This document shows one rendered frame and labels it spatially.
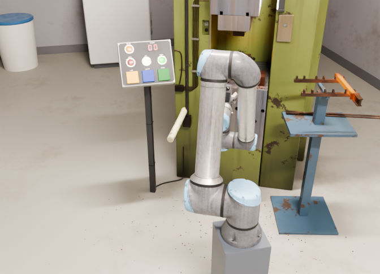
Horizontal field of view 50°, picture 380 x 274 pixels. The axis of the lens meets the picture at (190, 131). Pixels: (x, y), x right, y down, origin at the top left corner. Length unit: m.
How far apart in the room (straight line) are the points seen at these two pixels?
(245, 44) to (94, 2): 2.80
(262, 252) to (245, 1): 1.46
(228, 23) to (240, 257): 1.42
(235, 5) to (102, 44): 3.29
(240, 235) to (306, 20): 1.47
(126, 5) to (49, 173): 2.70
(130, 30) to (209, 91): 3.97
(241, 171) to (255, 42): 0.96
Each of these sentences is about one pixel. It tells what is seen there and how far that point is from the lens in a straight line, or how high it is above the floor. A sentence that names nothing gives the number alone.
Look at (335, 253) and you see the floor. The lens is 2.90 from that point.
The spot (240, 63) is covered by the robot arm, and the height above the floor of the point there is 1.40.
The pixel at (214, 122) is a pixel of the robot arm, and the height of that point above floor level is 1.15.
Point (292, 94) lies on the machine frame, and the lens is 2.93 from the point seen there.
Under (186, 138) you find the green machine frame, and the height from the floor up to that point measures 0.38.
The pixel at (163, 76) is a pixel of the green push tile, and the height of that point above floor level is 1.00.
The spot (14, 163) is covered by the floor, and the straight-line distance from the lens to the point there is 3.87.
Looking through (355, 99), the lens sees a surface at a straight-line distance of 2.46.
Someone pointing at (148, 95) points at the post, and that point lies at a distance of 2.81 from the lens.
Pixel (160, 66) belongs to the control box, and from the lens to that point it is 2.66.
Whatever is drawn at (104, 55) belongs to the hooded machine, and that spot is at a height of 0.19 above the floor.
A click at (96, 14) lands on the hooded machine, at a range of 5.56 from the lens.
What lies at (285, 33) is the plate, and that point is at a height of 1.24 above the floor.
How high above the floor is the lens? 1.96
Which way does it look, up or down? 29 degrees down
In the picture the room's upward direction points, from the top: straight up
